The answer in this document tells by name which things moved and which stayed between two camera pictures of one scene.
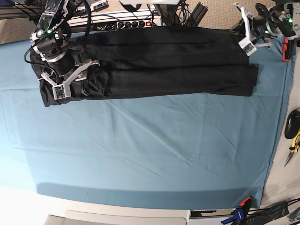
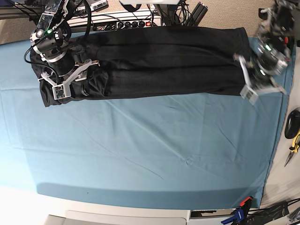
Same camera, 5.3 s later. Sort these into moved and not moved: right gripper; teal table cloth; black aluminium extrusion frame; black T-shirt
Moved: right gripper
Not moved: teal table cloth; black aluminium extrusion frame; black T-shirt
